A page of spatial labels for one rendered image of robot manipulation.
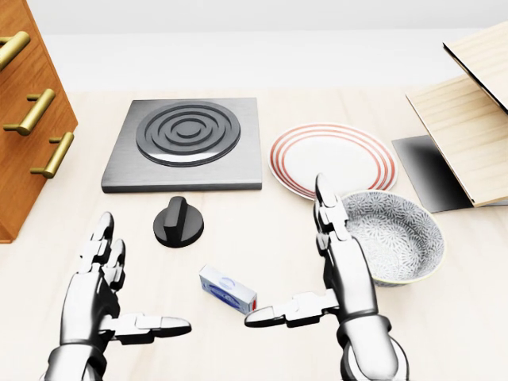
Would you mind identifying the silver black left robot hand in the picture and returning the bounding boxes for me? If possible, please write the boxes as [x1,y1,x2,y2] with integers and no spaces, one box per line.
[58,211,193,347]

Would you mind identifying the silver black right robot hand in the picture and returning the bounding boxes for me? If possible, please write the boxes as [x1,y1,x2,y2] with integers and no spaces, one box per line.
[244,173,379,329]

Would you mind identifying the grey patterned bowl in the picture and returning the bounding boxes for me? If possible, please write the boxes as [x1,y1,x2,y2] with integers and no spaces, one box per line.
[340,190,445,288]

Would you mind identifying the white blue cream cheese box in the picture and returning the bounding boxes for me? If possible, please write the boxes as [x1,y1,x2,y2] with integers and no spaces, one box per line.
[198,264,258,316]

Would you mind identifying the white plate with red rings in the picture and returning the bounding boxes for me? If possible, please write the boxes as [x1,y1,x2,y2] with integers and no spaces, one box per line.
[267,123,398,202]

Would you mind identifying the round black stove knob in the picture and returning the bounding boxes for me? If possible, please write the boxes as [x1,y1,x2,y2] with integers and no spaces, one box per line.
[152,195,206,248]

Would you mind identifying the wooden cabinet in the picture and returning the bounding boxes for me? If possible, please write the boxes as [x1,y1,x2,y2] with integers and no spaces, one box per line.
[0,0,79,244]

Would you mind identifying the pale wooden slat rack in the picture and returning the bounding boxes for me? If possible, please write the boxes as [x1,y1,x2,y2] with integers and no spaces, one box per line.
[391,21,508,214]

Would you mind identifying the flat dark stove plate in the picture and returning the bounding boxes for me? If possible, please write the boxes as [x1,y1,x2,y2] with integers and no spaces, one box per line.
[101,97,264,194]

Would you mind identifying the brass drawer handle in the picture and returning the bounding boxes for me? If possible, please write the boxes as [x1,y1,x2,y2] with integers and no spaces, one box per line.
[29,131,75,179]
[0,30,32,72]
[2,87,56,137]

